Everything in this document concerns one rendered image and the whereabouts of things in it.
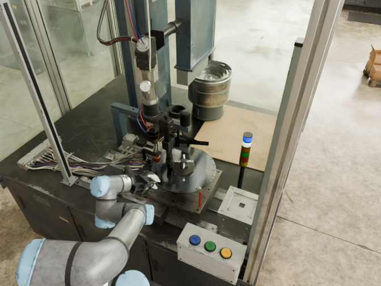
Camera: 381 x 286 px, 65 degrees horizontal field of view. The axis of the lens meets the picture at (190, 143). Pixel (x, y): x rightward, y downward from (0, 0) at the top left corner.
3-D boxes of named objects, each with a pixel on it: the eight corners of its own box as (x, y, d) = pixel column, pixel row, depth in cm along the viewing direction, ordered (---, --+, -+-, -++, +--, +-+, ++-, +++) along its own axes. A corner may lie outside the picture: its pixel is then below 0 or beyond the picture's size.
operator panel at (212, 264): (242, 263, 135) (247, 245, 125) (235, 286, 127) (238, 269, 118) (187, 240, 144) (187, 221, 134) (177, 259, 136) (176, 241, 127)
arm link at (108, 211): (121, 230, 109) (122, 200, 110) (90, 228, 110) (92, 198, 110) (126, 224, 117) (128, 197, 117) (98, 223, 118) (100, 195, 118)
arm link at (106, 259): (117, 259, 68) (155, 196, 116) (70, 255, 68) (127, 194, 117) (116, 306, 69) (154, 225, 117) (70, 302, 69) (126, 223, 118)
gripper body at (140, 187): (150, 195, 130) (130, 198, 120) (138, 184, 135) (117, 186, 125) (157, 180, 128) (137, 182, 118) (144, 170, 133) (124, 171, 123)
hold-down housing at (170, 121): (175, 148, 145) (174, 114, 132) (169, 154, 142) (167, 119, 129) (166, 143, 148) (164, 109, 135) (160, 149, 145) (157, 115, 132)
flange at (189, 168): (176, 177, 148) (176, 173, 146) (170, 162, 156) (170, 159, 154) (197, 172, 150) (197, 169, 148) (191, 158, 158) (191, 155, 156)
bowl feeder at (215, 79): (233, 108, 230) (238, 64, 207) (219, 130, 209) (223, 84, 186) (197, 99, 240) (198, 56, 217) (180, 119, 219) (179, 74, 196)
